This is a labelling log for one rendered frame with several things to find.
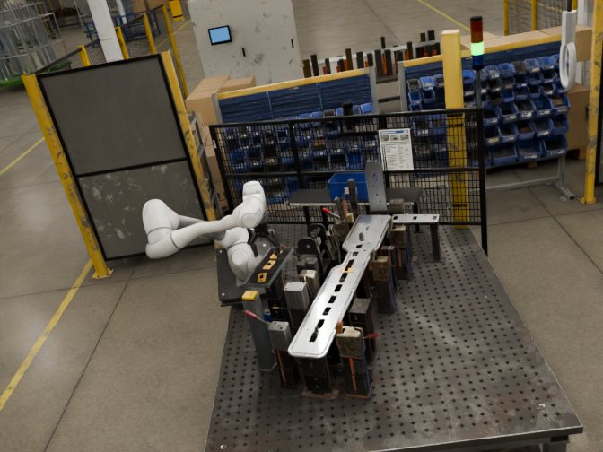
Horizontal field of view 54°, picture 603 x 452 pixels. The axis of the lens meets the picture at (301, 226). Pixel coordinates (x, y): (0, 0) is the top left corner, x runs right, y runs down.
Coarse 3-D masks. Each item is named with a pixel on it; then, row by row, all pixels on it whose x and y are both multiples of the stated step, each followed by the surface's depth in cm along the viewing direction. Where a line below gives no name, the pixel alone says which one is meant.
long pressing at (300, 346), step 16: (368, 224) 365; (384, 224) 361; (352, 240) 350; (368, 240) 346; (352, 256) 333; (368, 256) 331; (336, 272) 321; (320, 288) 309; (352, 288) 305; (336, 304) 294; (304, 320) 286; (336, 320) 282; (304, 336) 275; (320, 336) 273; (288, 352) 268; (304, 352) 265; (320, 352) 263
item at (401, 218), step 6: (402, 216) 366; (408, 216) 365; (420, 216) 362; (426, 216) 361; (432, 216) 360; (438, 216) 358; (396, 222) 362; (402, 222) 361; (408, 222) 359; (414, 222) 358; (420, 222) 357; (426, 222) 355; (432, 222) 354
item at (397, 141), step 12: (384, 132) 383; (396, 132) 381; (408, 132) 378; (384, 144) 388; (396, 144) 385; (408, 144) 382; (384, 156) 392; (396, 156) 389; (408, 156) 386; (396, 168) 393; (408, 168) 390
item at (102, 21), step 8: (88, 0) 655; (96, 0) 655; (104, 0) 665; (96, 8) 659; (104, 8) 661; (96, 16) 663; (104, 16) 663; (96, 24) 666; (104, 24) 666; (112, 24) 679; (104, 32) 670; (112, 32) 675; (104, 40) 674; (112, 40) 674; (104, 48) 678; (112, 48) 678; (112, 56) 683; (120, 56) 689
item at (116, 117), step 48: (48, 96) 505; (96, 96) 503; (144, 96) 502; (96, 144) 523; (144, 144) 522; (192, 144) 519; (96, 192) 544; (144, 192) 544; (192, 192) 544; (96, 240) 570; (144, 240) 568; (192, 240) 568
